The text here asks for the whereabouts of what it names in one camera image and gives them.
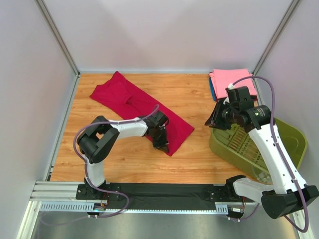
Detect olive green plastic basket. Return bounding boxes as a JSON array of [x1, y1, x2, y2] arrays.
[[209, 118, 308, 184]]

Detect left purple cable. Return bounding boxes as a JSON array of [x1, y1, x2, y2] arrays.
[[39, 104, 160, 225]]

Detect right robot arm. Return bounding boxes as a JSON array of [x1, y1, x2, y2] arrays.
[[205, 84, 319, 219]]

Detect right aluminium frame post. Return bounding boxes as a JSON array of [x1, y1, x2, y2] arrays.
[[252, 0, 302, 75]]

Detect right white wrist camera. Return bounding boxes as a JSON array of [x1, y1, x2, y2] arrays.
[[225, 83, 235, 91]]

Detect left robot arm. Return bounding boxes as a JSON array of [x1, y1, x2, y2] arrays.
[[74, 111, 169, 200]]

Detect crimson red t shirt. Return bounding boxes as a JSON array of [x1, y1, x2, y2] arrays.
[[90, 71, 194, 156]]

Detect pink folded t shirt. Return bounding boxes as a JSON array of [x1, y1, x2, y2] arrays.
[[209, 69, 258, 100]]

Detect left aluminium frame post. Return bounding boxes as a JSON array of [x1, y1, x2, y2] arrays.
[[34, 0, 80, 77]]

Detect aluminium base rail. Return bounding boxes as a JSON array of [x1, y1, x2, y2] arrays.
[[29, 181, 304, 215]]

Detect aluminium frame post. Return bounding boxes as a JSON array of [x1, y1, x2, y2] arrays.
[[252, 0, 302, 75], [34, 0, 80, 77]]

